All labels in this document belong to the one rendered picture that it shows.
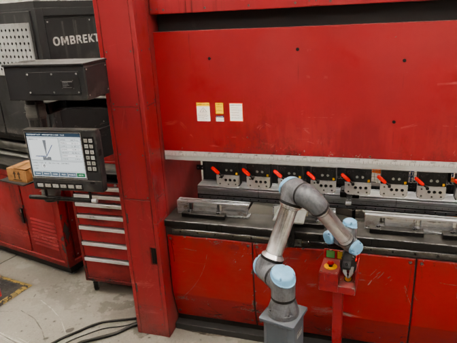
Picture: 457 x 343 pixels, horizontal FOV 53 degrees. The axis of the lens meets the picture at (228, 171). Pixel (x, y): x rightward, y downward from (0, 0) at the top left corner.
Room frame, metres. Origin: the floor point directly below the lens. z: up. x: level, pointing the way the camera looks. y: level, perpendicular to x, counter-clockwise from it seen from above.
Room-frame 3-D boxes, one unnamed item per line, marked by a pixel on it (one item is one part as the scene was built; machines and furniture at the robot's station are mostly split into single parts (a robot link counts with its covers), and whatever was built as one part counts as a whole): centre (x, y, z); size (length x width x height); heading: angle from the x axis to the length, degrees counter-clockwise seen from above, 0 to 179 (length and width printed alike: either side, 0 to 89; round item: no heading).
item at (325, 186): (2.59, -0.58, 1.18); 0.15 x 0.09 x 0.17; 72
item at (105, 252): (3.44, 0.91, 0.50); 0.50 x 0.50 x 1.00; 72
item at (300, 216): (2.51, -0.37, 1.00); 0.26 x 0.18 x 0.01; 162
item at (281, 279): (1.87, -0.23, 0.94); 0.13 x 0.12 x 0.14; 25
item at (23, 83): (2.59, 0.93, 1.53); 0.51 x 0.25 x 0.85; 75
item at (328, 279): (2.23, -0.59, 0.75); 0.20 x 0.16 x 0.18; 68
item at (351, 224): (2.19, -0.63, 1.03); 0.09 x 0.08 x 0.11; 115
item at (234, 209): (2.82, 0.11, 0.92); 0.50 x 0.06 x 0.10; 72
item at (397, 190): (2.47, -0.96, 1.18); 0.15 x 0.09 x 0.17; 72
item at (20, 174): (3.45, 1.62, 1.04); 0.30 x 0.26 x 0.12; 59
